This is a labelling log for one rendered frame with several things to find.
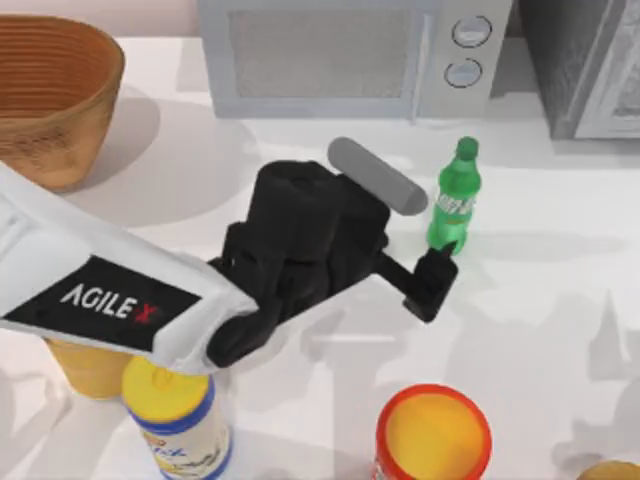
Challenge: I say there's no green bottle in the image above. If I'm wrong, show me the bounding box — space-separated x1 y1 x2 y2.
426 136 481 258

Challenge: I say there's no microwave oven door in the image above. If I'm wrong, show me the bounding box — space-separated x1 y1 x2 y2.
198 0 432 122

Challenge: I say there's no microwave knob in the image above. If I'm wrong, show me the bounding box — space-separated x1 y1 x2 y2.
451 14 494 46
443 56 485 90

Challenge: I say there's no pale microwave oven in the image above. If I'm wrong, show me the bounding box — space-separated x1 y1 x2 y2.
195 0 515 126

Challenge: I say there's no tan round bread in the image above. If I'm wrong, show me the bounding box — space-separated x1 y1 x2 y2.
574 459 640 480

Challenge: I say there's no white bottle with yellow lid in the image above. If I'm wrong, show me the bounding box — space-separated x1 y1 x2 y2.
121 356 234 480

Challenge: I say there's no yellow cup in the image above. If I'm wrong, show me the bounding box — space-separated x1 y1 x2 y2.
44 336 137 401

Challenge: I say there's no brown ribbed basket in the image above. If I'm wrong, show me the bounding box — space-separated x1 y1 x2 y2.
0 15 126 194

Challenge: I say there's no microwave door handle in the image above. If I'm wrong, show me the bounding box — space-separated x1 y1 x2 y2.
409 12 434 125

